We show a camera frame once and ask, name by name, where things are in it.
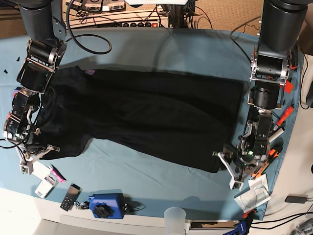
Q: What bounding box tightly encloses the translucent plastic cup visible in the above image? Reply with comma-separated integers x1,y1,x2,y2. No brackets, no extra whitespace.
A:
164,207,186,235

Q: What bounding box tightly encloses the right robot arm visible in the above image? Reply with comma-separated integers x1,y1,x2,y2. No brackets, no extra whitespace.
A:
2,0,67,168

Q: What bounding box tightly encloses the blue plastic box device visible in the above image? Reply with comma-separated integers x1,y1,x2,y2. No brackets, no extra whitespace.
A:
88,193,125,219

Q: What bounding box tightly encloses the orange black clamp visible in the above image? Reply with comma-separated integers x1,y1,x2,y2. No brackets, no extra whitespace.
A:
290,45,299,70

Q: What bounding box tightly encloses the black t-shirt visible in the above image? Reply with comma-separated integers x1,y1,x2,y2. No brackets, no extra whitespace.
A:
37,67,244,173

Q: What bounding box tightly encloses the orange black utility knife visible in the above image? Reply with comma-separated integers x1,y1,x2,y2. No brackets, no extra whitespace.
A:
254,144,284,178

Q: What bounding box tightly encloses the red handled screwdriver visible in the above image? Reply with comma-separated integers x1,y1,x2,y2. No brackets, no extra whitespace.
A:
273,105,294,131

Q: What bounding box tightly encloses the white black marker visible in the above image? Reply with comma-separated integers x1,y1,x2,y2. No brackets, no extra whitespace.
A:
268,127,285,143

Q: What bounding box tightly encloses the black remote control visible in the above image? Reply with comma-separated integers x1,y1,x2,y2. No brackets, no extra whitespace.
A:
60,184,81,211

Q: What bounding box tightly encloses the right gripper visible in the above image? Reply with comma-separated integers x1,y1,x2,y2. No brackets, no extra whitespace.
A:
18,144,61,166

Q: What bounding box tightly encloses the orange cube block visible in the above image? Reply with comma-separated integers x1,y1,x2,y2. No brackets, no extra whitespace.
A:
284,81,294,94

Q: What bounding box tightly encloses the blue bar clamp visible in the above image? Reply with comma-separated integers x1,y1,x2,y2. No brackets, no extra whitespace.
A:
224,209,257,235

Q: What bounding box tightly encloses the teal table cloth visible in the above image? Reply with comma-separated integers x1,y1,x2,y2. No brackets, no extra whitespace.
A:
0,28,304,220

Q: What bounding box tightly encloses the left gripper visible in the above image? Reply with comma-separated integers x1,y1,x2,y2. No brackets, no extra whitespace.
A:
212,145,268,184

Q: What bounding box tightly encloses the purple tape roll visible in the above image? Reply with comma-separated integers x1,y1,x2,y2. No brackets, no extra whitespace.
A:
12,88,21,98

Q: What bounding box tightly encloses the pink marker pen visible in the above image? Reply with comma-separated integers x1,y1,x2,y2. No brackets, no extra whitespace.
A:
49,165,67,183

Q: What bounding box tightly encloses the black power strip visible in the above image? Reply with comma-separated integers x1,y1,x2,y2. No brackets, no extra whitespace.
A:
95,22,160,27

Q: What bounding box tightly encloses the white paper sheet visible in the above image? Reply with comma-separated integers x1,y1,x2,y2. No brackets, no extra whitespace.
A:
32,161,51,180

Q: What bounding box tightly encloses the metal key ring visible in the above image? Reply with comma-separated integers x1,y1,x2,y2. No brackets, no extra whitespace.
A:
74,200,90,211

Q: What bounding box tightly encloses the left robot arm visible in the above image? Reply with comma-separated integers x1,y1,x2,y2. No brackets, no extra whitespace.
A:
216,0,312,189

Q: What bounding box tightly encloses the black small adapter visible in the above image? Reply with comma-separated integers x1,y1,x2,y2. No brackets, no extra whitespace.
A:
285,195,307,204

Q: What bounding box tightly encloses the white packet with label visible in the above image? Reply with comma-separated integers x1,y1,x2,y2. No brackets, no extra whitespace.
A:
35,175,57,199

